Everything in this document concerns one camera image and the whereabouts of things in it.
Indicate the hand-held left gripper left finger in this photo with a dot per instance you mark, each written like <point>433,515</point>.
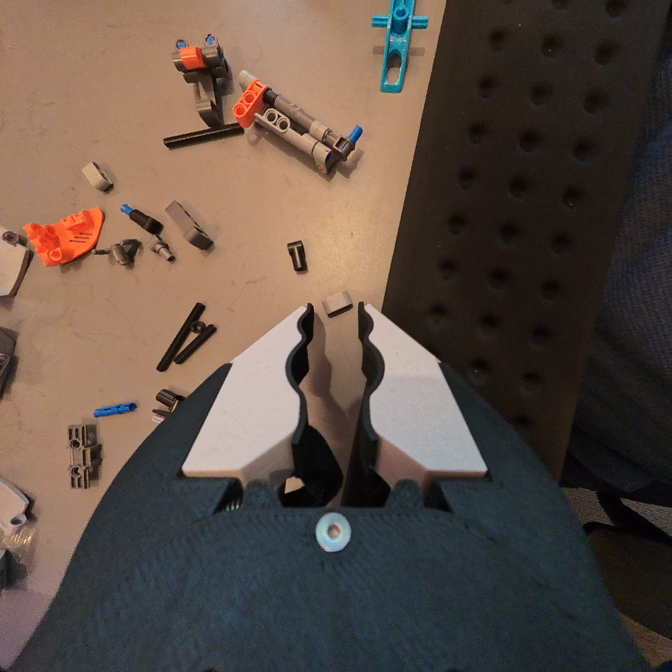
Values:
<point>246,414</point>

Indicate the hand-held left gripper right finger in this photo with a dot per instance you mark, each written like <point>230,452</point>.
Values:
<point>425,414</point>

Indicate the dark grey connector piece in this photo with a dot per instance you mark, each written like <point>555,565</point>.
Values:
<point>207,99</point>

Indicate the black grey pin connector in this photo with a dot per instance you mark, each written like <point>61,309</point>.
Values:
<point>168,401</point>

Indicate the short black axle rod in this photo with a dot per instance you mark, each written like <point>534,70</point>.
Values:
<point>195,344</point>

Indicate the black connector brick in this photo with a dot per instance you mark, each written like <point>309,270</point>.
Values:
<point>297,256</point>

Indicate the dark grey double connector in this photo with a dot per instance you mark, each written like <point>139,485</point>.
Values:
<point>84,456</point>

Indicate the grey angled connector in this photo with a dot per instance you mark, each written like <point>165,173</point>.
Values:
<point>189,225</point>

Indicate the grey hook connector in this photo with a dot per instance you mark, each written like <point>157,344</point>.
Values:
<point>123,252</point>

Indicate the black dimpled pad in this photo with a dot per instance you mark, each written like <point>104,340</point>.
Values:
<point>498,210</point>

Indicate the black pin blue end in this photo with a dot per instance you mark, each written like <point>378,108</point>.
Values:
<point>144,220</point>

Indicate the orange curved panel brick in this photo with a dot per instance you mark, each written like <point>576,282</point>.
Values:
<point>68,236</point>

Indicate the grey brick assembly orange beam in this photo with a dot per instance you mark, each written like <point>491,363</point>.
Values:
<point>294,126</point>

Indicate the light blue brick separator tool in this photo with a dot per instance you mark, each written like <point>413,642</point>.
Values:
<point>399,47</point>

